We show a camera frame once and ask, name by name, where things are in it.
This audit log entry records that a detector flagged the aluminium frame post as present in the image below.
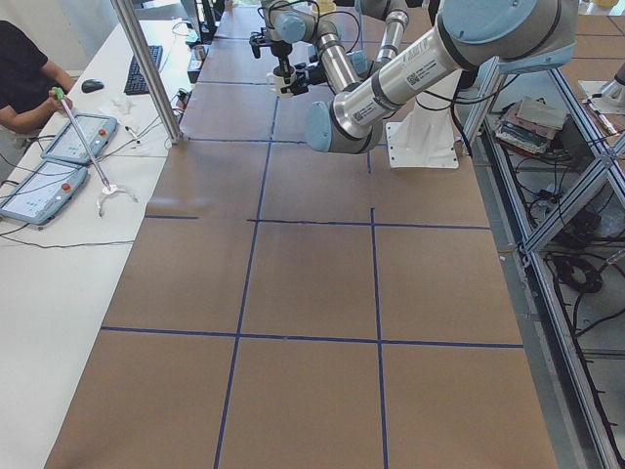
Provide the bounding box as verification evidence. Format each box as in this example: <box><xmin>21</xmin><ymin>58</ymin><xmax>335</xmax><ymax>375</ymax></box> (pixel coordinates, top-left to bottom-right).
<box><xmin>111</xmin><ymin>0</ymin><xmax>183</xmax><ymax>145</ymax></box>

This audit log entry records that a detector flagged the upper teach pendant tablet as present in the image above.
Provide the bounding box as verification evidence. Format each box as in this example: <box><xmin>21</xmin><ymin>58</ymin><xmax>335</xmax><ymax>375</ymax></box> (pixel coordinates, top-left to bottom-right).
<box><xmin>42</xmin><ymin>113</ymin><xmax>118</xmax><ymax>165</ymax></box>

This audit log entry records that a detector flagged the metal cup on table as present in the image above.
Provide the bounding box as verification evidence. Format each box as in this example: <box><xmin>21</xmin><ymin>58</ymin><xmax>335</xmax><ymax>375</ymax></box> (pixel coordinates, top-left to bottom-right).
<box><xmin>192</xmin><ymin>44</ymin><xmax>206</xmax><ymax>62</ymax></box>

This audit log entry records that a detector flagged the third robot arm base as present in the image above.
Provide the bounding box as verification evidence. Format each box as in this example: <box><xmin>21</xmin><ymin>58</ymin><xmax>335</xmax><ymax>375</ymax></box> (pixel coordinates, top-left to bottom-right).
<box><xmin>590</xmin><ymin>64</ymin><xmax>625</xmax><ymax>115</ymax></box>

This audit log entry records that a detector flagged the stack of books magazines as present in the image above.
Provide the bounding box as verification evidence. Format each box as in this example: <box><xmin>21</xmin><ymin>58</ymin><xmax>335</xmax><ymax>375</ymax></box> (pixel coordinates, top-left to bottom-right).
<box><xmin>494</xmin><ymin>97</ymin><xmax>567</xmax><ymax>154</ymax></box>

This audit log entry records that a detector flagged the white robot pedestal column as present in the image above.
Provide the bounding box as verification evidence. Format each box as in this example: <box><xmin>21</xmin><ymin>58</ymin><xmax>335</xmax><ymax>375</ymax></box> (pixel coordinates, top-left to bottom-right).
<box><xmin>385</xmin><ymin>93</ymin><xmax>459</xmax><ymax>169</ymax></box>

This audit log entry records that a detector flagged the lower teach pendant tablet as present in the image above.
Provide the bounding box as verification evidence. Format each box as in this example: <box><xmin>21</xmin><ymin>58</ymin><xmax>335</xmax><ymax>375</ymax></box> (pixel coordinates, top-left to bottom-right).
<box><xmin>1</xmin><ymin>160</ymin><xmax>88</xmax><ymax>226</ymax></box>

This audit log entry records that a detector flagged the seated person in black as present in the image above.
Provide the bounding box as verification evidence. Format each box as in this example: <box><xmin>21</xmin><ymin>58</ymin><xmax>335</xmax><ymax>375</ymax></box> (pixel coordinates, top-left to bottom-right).
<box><xmin>1</xmin><ymin>21</ymin><xmax>75</xmax><ymax>135</ymax></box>

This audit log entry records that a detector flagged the crumpled white tissue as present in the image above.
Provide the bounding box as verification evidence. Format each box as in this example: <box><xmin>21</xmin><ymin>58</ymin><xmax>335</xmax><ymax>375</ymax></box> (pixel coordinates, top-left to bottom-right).
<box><xmin>111</xmin><ymin>97</ymin><xmax>134</xmax><ymax>115</ymax></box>

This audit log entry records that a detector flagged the teach pendant tablet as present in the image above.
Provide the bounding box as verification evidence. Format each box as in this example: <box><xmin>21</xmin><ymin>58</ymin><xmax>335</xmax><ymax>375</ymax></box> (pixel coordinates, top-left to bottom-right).
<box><xmin>1</xmin><ymin>160</ymin><xmax>88</xmax><ymax>226</ymax></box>
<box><xmin>42</xmin><ymin>113</ymin><xmax>118</xmax><ymax>165</ymax></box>

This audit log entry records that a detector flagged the black computer mouse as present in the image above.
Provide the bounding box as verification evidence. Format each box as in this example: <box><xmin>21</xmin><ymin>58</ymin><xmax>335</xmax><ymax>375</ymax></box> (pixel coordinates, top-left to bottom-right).
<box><xmin>81</xmin><ymin>79</ymin><xmax>104</xmax><ymax>94</ymax></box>

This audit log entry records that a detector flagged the black computer keyboard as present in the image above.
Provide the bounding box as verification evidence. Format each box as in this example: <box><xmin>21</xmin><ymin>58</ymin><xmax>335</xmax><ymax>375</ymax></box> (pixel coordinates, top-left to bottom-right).
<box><xmin>122</xmin><ymin>44</ymin><xmax>164</xmax><ymax>96</ymax></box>

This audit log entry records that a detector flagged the pink reacher grabber stick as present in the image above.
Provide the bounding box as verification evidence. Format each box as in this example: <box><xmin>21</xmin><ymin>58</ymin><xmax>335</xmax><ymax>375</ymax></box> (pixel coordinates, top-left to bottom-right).
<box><xmin>51</xmin><ymin>87</ymin><xmax>139</xmax><ymax>217</ymax></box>

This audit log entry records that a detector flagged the white mug dark inside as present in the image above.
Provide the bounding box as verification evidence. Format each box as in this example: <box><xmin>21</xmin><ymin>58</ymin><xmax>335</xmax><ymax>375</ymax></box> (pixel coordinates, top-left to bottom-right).
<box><xmin>266</xmin><ymin>72</ymin><xmax>297</xmax><ymax>99</ymax></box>

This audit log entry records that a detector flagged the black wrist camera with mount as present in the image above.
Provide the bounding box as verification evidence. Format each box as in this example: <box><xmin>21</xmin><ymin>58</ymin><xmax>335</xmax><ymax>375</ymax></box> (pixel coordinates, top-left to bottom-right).
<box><xmin>249</xmin><ymin>28</ymin><xmax>272</xmax><ymax>60</ymax></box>

